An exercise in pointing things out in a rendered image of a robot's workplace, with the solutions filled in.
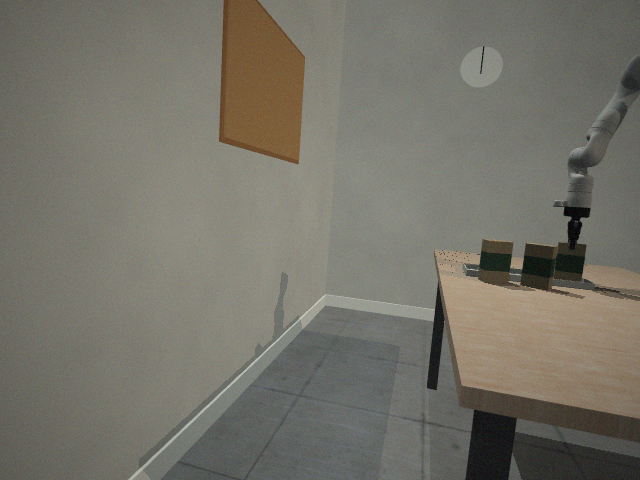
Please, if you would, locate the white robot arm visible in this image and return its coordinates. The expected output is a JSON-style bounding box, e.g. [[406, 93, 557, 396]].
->
[[553, 54, 640, 208]]

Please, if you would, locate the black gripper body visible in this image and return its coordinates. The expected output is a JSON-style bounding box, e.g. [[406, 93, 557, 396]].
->
[[563, 206, 591, 222]]

